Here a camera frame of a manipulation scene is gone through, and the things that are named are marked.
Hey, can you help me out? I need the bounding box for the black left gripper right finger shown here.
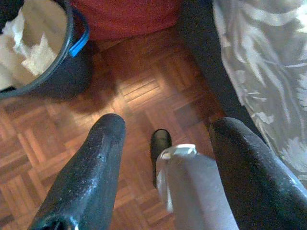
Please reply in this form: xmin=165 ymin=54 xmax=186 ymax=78
xmin=208 ymin=116 xmax=307 ymax=230

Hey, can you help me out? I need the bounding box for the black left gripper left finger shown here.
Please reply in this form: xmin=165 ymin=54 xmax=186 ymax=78
xmin=28 ymin=114 xmax=127 ymax=230

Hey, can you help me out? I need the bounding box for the silver left robot leg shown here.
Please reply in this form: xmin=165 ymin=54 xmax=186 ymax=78
xmin=155 ymin=143 xmax=240 ymax=230

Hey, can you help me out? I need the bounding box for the black left robot foot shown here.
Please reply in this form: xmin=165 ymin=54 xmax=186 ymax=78
xmin=150 ymin=129 xmax=173 ymax=189

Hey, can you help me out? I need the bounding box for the bed with grey floral sheet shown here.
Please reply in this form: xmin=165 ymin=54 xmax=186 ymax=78
xmin=213 ymin=0 xmax=307 ymax=187

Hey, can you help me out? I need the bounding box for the white crumpled paper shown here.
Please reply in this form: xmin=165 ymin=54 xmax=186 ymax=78
xmin=0 ymin=9 xmax=58 ymax=77

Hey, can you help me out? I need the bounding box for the large red sofa cushion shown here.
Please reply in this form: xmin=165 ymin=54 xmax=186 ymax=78
xmin=71 ymin=0 xmax=183 ymax=41

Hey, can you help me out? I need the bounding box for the black bucket blue handle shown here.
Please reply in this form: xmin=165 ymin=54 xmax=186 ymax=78
xmin=0 ymin=0 xmax=91 ymax=100

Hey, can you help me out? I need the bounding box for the black bed frame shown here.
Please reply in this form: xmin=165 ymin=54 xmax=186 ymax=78
xmin=177 ymin=0 xmax=264 ymax=144

